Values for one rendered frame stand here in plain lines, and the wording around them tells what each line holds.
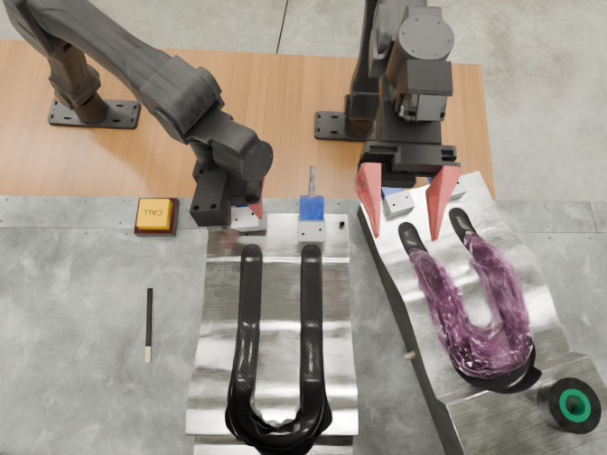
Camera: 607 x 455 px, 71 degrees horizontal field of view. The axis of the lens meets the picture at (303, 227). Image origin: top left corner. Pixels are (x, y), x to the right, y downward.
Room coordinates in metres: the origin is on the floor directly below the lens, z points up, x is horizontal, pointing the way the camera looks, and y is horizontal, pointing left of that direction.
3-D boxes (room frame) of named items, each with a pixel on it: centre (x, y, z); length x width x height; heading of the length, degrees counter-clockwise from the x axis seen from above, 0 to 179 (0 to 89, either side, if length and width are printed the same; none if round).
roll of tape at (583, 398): (-0.02, -0.42, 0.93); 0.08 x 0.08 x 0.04
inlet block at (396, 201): (0.37, -0.17, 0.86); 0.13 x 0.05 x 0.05; 20
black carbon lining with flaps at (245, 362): (0.05, 0.03, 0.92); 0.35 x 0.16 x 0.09; 2
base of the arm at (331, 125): (0.54, -0.11, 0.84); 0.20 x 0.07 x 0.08; 90
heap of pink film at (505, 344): (0.14, -0.31, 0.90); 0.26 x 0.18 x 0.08; 20
